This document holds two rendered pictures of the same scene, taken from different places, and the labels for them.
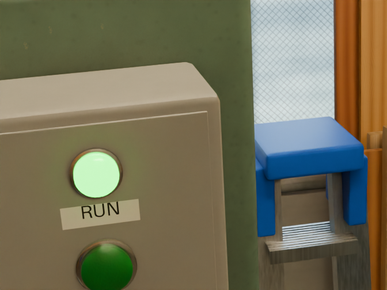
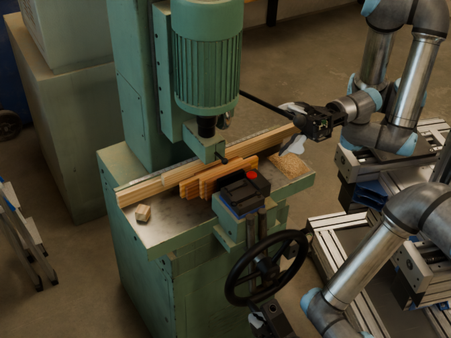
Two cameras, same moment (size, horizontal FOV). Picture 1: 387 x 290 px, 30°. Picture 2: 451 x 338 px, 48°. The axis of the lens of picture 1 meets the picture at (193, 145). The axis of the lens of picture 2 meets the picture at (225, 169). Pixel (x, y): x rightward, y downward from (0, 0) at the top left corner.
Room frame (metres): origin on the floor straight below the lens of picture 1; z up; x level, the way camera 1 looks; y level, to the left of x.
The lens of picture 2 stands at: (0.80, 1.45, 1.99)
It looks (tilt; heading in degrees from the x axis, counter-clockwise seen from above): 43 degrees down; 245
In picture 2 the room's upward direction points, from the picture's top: 2 degrees clockwise
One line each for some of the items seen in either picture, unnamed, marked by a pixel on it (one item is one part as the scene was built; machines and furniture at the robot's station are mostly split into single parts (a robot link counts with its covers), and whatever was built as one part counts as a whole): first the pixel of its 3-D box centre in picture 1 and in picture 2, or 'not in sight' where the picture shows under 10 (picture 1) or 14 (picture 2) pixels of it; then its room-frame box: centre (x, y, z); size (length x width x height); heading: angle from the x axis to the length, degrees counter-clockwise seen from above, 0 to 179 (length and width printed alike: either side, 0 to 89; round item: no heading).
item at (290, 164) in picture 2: not in sight; (288, 160); (0.10, 0.43, 0.91); 0.12 x 0.09 x 0.03; 99
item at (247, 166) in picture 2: not in sight; (227, 181); (0.33, 0.46, 0.94); 0.16 x 0.01 x 0.07; 9
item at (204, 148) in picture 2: not in sight; (203, 141); (0.37, 0.36, 1.03); 0.14 x 0.07 x 0.09; 99
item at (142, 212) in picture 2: not in sight; (142, 212); (0.60, 0.47, 0.92); 0.03 x 0.03 x 0.03; 51
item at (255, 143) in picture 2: not in sight; (240, 149); (0.25, 0.36, 0.95); 0.55 x 0.02 x 0.04; 9
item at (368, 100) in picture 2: not in sight; (361, 104); (-0.07, 0.49, 1.14); 0.11 x 0.08 x 0.09; 9
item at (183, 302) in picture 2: not in sight; (190, 257); (0.39, 0.26, 0.36); 0.58 x 0.45 x 0.71; 99
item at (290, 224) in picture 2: not in sight; (288, 237); (0.09, 0.48, 0.58); 0.12 x 0.08 x 0.08; 99
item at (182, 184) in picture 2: not in sight; (212, 177); (0.37, 0.42, 0.93); 0.22 x 0.01 x 0.06; 9
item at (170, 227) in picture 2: not in sight; (227, 202); (0.34, 0.49, 0.87); 0.61 x 0.30 x 0.06; 9
